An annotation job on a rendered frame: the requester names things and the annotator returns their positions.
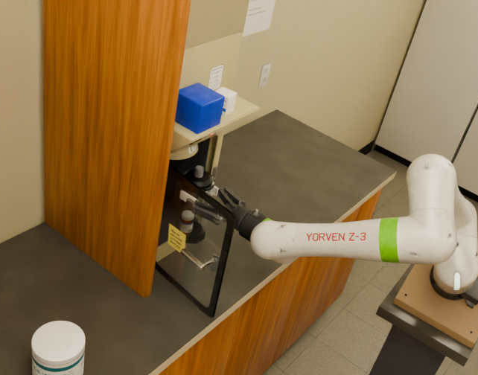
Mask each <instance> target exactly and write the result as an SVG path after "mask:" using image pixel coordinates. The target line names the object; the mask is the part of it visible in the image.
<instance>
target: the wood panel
mask: <svg viewBox="0 0 478 375"><path fill-rule="evenodd" d="M190 7H191V0H43V39H44V177H45V222H46V223H47V224H48V225H50V226H51V227H52V228H53V229H55V230H56V231H57V232H59V233H60V234H61V235H63V236H64V237H65V238H66V239H67V240H69V241H70V242H72V243H73V244H74V245H76V247H78V248H79V249H81V250H82V251H83V252H85V253H86V254H87V255H88V256H90V257H91V258H92V259H93V260H95V261H96V262H98V263H99V264H101V265H102V267H104V268H105V269H107V270H108V271H109V272H111V273H112V274H113V275H114V276H116V277H117V278H118V279H119V280H121V281H122V282H124V283H125V284H126V285H128V287H130V288H131V289H133V290H134V291H135V292H137V293H138V294H139V295H140V296H141V297H143V298H146V297H147V296H149V295H151V291H152V285H153V275H154V269H155V264H156V253H157V248H158V241H159V232H160V225H161V220H162V209H163V204H164V198H165V188H166V182H167V176H168V166H169V160H170V154H171V144H172V138H173V128H174V122H175V117H176V106H177V101H178V94H179V84H180V78H181V73H182V62H183V57H184V51H185V41H186V35H187V29H188V19H189V13H190Z"/></svg>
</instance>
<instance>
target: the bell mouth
mask: <svg viewBox="0 0 478 375"><path fill-rule="evenodd" d="M197 151H198V144H195V145H194V146H192V147H189V148H187V149H185V150H183V151H181V152H179V153H177V154H175V155H173V156H170V160H181V159H186V158H190V157H192V156H194V155H195V154H196V153H197Z"/></svg>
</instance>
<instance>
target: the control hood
mask: <svg viewBox="0 0 478 375"><path fill-rule="evenodd" d="M259 110H260V107H258V106H256V105H254V104H252V103H250V102H249V101H247V100H244V99H243V98H241V97H238V96H236V100H235V107H234V111H233V112H231V113H229V114H228V115H227V116H223V115H221V120H220V124H219V125H216V126H214V127H212V128H211V129H207V130H206V131H204V132H201V133H200V134H196V133H194V132H192V131H190V130H189V129H187V128H185V127H184V126H182V125H180V124H178V123H177V122H174V128H173V138H172V144H171V153H172V152H173V151H175V150H178V149H179V148H182V147H184V146H186V145H188V144H190V143H193V142H195V141H197V140H199V139H201V138H203V137H206V136H207V135H210V134H212V133H213V132H216V131H218V130H220V129H222V128H224V127H226V126H228V125H230V124H233V123H235V122H237V121H239V120H241V119H243V118H246V117H248V116H250V115H252V114H254V113H256V112H259Z"/></svg>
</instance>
